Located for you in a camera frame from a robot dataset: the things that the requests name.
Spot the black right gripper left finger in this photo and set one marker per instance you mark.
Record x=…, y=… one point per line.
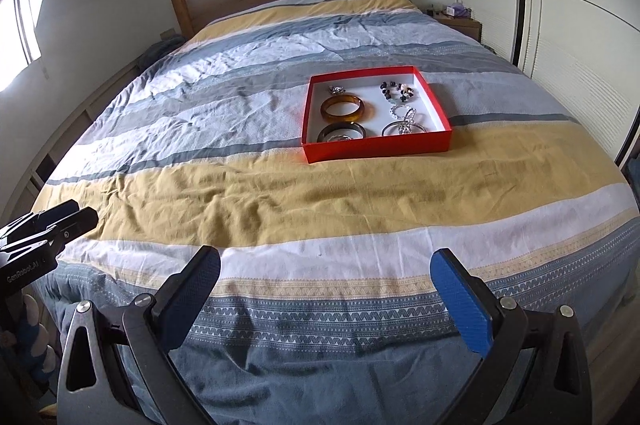
x=156, y=324

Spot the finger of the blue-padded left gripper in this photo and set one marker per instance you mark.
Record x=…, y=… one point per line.
x=35, y=222

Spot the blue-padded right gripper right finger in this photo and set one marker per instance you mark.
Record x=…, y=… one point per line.
x=494, y=328

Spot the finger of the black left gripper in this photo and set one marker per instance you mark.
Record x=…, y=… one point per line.
x=70, y=228

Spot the thin gold bangle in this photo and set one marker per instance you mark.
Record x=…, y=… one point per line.
x=402, y=128

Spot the dark olive bangle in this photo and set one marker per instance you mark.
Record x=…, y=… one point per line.
x=341, y=131

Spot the red jewelry box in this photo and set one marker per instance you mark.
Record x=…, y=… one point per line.
x=390, y=94

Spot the amber resin bangle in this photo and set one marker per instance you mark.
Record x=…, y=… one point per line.
x=342, y=107

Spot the silver brooch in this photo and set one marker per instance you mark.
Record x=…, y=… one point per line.
x=335, y=90

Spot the striped bed duvet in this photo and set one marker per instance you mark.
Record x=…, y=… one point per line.
x=324, y=311

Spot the dark clothes pile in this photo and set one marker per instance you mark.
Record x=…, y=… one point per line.
x=160, y=49

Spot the window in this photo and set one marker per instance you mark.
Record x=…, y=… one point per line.
x=19, y=45

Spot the wooden nightstand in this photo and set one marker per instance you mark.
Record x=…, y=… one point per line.
x=450, y=17

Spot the white wardrobe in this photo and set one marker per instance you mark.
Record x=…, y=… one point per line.
x=584, y=52

